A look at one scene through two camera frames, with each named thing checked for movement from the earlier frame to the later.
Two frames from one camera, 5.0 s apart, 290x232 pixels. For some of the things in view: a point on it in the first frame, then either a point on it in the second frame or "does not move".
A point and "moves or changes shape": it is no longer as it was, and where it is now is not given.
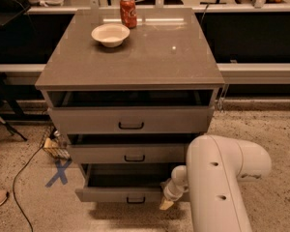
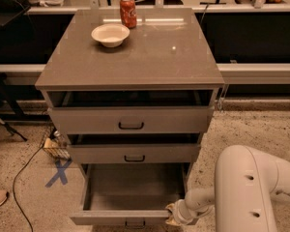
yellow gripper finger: [164, 185] → [171, 206]
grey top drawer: [130, 120] does not move
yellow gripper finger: [165, 205] → [172, 221]
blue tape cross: [61, 173] does not move
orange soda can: [129, 12] does not move
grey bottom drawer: [125, 183] moves or changes shape
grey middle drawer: [128, 154] does not move
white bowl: [110, 35] does not move
